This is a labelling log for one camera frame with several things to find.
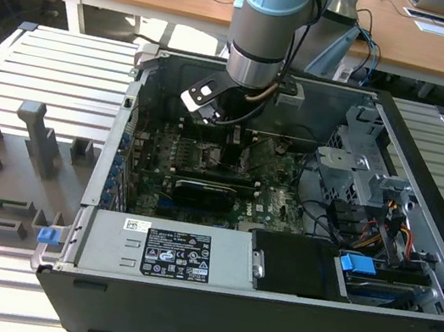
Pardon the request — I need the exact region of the white paper sheet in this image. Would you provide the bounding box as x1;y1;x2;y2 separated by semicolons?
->
412;19;444;39

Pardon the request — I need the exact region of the black PC case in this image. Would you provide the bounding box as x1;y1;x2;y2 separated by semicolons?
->
19;30;444;332

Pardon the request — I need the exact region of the blue plastic latch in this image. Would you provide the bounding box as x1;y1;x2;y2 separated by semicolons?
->
37;226;59;247

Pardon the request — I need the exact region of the yellow wire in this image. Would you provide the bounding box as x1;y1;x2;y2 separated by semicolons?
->
353;230;383;253

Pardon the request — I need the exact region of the blue cable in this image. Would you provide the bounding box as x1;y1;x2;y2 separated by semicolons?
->
347;26;386;89

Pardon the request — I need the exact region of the black graphics card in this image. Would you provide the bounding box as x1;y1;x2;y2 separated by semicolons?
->
170;175;240;217

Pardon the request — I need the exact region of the black wire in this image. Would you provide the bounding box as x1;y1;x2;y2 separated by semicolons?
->
286;153;351;243

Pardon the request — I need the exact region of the green motherboard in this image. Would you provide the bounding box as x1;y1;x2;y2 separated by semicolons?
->
117;111;325;245

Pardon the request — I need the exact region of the black RAM slot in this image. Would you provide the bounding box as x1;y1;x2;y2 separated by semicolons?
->
169;166;262;190
184;116;258;136
168;172;262;196
180;121;258;143

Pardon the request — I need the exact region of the hard disk in blue carrier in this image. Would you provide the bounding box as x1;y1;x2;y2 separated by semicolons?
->
331;249;436;317

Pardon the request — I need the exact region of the white framed tablet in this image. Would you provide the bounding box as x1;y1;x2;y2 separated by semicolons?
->
402;6;444;25

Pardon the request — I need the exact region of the silver power supply with label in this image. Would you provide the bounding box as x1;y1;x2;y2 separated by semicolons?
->
58;202;270;301

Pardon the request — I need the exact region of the orange wire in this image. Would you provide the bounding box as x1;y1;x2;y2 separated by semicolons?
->
380;199;418;252

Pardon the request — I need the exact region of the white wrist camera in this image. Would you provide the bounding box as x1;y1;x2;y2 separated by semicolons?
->
178;80;227;119

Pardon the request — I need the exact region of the red wire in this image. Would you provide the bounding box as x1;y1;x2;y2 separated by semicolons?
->
364;220;417;263

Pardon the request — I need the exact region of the metal socket cover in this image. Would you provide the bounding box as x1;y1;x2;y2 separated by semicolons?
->
241;135;279;171

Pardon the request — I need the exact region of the black plastic shroud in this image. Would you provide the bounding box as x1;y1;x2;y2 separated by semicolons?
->
243;228;359;306

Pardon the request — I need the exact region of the metal locking lever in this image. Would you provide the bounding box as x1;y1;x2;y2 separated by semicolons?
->
194;123;209;149

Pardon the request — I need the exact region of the CPU socket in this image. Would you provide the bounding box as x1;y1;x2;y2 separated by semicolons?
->
195;138;254;180

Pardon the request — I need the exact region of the silver metal drive cage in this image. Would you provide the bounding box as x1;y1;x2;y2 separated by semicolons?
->
305;97;392;215

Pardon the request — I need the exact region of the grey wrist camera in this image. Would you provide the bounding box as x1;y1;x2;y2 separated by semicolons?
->
275;80;308;111

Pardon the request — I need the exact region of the blue expansion slot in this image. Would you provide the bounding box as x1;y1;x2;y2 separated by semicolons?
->
156;199;177;215

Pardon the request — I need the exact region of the grey parts rack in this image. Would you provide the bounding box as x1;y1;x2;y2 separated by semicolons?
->
0;94;106;264

